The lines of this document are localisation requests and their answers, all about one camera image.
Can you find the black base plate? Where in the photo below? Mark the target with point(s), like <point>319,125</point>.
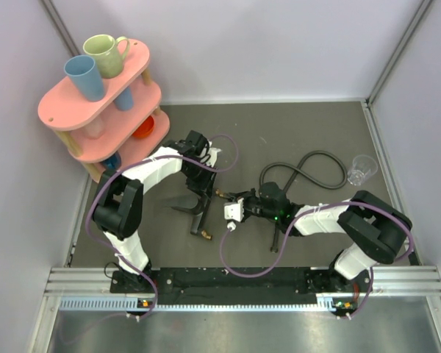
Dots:
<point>217,286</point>

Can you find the orange bowl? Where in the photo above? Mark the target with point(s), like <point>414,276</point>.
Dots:
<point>145,129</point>

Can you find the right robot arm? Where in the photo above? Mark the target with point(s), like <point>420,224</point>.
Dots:
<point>378,231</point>

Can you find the green ceramic mug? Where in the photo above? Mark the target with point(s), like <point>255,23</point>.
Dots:
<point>109,53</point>

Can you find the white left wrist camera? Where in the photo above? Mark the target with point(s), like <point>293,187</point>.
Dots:
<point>212,157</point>

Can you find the black fitting with brass connectors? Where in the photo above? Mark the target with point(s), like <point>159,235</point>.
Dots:
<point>197,205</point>

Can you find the dark blue cup bottom shelf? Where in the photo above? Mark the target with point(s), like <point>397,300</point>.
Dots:
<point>112,162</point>

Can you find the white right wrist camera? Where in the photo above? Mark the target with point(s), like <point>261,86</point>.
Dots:
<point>233,213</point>

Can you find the pink three-tier shelf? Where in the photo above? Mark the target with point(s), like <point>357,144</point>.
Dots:
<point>66,111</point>

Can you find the clear plastic cup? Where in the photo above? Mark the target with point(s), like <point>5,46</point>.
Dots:
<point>363,167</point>

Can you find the blue plastic tumbler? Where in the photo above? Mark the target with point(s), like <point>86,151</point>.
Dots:
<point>85,76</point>

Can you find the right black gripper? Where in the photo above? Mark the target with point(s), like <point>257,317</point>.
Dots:
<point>245,195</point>

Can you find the grey slotted cable duct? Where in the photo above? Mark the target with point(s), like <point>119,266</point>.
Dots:
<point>135,305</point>

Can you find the translucent pink cup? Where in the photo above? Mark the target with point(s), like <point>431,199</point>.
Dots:
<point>95,129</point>

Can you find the small blue cup middle shelf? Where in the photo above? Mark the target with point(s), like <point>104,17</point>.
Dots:
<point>124,101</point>

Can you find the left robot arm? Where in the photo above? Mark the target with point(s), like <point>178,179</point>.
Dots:
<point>118,212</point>

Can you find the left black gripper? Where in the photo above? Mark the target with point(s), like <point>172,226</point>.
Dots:
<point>204,187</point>

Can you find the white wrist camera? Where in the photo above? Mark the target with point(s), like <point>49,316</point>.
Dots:
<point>212,157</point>
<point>233,213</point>

